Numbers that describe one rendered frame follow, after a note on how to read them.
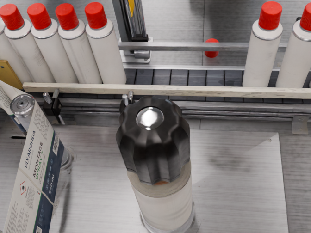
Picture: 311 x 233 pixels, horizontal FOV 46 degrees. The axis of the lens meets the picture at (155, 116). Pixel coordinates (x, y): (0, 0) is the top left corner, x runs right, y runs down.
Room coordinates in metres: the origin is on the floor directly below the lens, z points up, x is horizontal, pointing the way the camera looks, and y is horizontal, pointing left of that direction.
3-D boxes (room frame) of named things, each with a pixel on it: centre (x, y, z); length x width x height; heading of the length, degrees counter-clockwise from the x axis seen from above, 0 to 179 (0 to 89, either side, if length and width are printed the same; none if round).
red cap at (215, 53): (0.60, -0.16, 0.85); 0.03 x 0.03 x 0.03
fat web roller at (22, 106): (0.35, 0.19, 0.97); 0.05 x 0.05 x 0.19
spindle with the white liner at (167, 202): (0.21, 0.01, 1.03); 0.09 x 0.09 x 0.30
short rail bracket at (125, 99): (0.42, 0.05, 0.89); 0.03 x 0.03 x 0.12; 77
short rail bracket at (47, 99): (0.47, 0.20, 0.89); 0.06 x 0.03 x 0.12; 167
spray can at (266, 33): (0.44, -0.21, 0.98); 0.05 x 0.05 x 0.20
